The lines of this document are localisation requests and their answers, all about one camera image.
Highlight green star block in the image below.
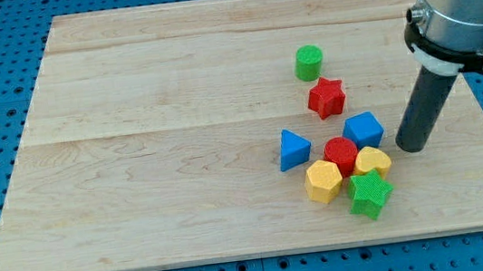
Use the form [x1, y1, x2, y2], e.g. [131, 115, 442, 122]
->
[347, 169, 394, 220]

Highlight blue triangle block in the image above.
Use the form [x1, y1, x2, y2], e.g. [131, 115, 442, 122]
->
[280, 129, 311, 172]

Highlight blue cube block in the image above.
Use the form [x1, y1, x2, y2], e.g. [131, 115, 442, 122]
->
[342, 111, 384, 150]

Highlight yellow hexagon block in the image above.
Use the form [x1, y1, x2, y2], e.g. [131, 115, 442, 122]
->
[304, 160, 343, 204]

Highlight light wooden board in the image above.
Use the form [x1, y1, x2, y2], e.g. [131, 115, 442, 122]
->
[0, 0, 483, 271]

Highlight red cylinder block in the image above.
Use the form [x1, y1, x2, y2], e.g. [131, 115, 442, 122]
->
[324, 136, 358, 178]

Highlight red star block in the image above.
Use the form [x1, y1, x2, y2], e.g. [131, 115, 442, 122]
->
[307, 77, 346, 120]

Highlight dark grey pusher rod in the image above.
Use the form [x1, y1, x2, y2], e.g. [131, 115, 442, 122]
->
[395, 66, 457, 153]

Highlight yellow heart block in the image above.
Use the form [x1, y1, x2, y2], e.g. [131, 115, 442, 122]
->
[353, 146, 392, 179]

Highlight green cylinder block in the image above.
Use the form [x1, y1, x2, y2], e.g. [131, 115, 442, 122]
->
[295, 44, 323, 82]

